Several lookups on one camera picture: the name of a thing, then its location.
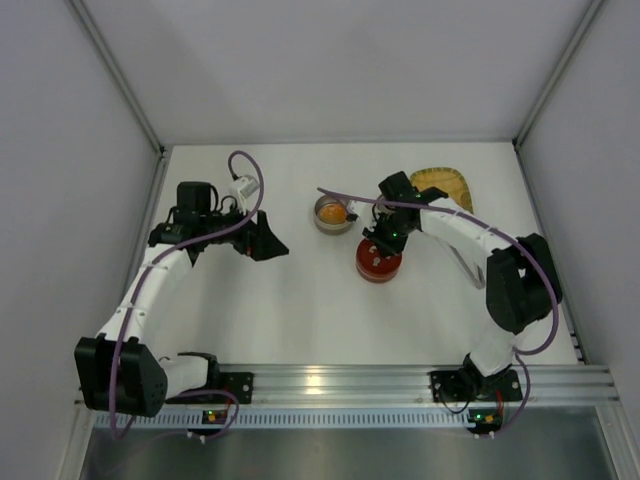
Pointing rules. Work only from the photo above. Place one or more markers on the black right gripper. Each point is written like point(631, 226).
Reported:
point(382, 239)

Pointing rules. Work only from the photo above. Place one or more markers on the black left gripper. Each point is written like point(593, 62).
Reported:
point(251, 236)

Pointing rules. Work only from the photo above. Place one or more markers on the red round lid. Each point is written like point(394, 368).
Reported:
point(368, 253)

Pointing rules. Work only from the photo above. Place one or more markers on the red-based metal lunch tin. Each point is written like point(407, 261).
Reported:
point(377, 273)

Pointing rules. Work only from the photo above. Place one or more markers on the metal tongs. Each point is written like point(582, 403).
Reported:
point(472, 271)

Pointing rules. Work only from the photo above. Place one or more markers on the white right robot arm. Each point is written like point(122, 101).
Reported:
point(517, 274)

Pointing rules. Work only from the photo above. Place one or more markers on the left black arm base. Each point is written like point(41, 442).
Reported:
point(237, 383)

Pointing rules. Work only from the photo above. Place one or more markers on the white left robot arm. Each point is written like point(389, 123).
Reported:
point(117, 369)

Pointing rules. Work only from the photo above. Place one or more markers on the grey tin with orange food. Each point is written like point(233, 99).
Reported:
point(330, 216)

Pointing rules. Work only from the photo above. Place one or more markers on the woven bamboo tray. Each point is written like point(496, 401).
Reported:
point(447, 179)

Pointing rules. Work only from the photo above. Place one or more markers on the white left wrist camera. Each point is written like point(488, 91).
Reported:
point(242, 188)

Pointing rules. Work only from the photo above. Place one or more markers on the aluminium mounting rail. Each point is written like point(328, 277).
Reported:
point(392, 386)

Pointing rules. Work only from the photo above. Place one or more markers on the slotted grey cable duct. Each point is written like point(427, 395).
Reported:
point(313, 418)

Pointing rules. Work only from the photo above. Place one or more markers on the left aluminium frame post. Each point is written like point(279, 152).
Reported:
point(86, 21)

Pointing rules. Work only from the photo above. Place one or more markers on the aluminium frame post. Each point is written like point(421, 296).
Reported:
point(576, 39)
point(86, 21)

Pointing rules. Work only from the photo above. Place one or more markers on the right aluminium frame post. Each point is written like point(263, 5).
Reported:
point(576, 39)

